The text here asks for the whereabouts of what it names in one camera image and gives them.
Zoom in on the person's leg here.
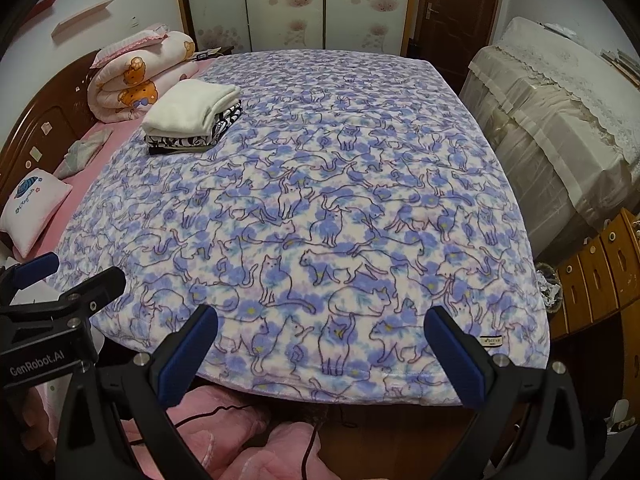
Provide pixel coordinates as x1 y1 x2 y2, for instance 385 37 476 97
265 422 326 480
120 385 271 480

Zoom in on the dark wooden door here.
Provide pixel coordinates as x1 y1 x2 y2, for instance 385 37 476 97
410 0 506 93

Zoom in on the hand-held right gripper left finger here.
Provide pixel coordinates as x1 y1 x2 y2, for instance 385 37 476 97
54 304 219 480

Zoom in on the dark wooden headboard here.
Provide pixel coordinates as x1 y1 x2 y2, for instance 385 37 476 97
0 49 103 196

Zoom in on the floral sliding-door wardrobe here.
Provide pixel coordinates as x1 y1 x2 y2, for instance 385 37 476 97
172 0 418 58

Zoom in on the person's left leg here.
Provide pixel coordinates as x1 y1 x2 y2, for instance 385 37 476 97
120 385 271 480

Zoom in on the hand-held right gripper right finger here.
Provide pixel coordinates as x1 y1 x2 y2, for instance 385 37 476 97
424 305 596 480

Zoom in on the pink frilled pillow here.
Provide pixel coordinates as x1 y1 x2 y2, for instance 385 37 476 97
91 24 168 68

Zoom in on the pink wall shelf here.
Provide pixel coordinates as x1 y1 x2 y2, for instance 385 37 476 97
51 0 116 37

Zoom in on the grey cloth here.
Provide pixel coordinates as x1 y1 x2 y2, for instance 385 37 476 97
52 127 113 180

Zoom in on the black white printed folded garment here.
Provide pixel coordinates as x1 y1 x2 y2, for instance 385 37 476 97
145 101 244 150

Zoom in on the pink bed sheet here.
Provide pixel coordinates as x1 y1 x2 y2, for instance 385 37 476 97
22 57 221 266

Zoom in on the rolled bear-print quilt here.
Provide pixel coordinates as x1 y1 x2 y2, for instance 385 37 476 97
87 30 197 123

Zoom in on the white lace cloth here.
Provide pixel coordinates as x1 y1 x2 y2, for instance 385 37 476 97
500 16 640 161

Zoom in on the beige covered furniture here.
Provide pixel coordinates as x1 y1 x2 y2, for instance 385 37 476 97
459 45 636 261

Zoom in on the white knit cardigan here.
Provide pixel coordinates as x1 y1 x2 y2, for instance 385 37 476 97
141 79 242 137

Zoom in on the wooden drawer cabinet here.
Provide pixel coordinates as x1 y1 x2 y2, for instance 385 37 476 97
555 207 640 336

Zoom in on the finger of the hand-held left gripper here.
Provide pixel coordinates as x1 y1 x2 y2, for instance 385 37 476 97
0 266 127 318
0 252 60 301

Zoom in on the waste basket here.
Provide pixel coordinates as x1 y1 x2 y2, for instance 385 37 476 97
535 262 563 313

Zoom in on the stack of books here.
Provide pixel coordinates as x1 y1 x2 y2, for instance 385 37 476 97
600 47 640 86

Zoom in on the person's left hand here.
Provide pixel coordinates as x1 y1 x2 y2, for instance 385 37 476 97
19 391 57 462

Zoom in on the small white pink cushion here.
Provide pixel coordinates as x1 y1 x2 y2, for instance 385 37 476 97
0 169 74 261

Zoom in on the white chair base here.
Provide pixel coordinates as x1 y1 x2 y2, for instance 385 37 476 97
606 399 633 433

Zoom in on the blue cat-print blanket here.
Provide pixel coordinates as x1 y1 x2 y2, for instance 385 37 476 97
52 49 553 407

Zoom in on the person's right leg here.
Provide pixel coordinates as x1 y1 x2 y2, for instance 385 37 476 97
265 422 326 480

